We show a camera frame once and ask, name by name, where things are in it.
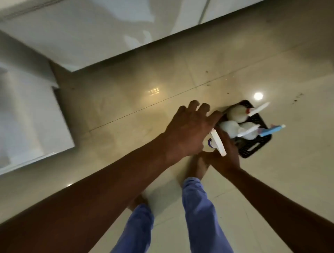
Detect person's right hand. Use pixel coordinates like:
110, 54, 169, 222
201, 127, 241, 178

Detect person's left hand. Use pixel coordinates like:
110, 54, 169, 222
159, 100, 223, 164

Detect white spray bottle purple label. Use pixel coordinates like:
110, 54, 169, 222
202, 128, 227, 157

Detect person's left forearm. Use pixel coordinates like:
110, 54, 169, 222
0, 136, 174, 253

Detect person's right forearm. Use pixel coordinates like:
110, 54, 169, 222
226, 167, 334, 253

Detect black plastic basket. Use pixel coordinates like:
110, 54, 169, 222
218, 100, 272, 159

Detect white spray bottle red nozzle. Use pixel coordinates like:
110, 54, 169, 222
226, 102, 270, 123

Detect person's right foot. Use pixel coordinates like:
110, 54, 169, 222
183, 154, 211, 183

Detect person's foot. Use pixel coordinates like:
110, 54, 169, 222
127, 194, 149, 211
183, 154, 211, 183

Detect blue trousers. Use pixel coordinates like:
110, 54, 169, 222
111, 177, 234, 253

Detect person's left foot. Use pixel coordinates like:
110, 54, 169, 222
127, 194, 149, 211

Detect white glossy cabinet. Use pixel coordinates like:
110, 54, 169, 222
0, 0, 264, 72

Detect white appliance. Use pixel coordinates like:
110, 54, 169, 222
0, 31, 75, 176

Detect blue handled brush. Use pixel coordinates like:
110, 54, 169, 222
258, 124, 286, 137

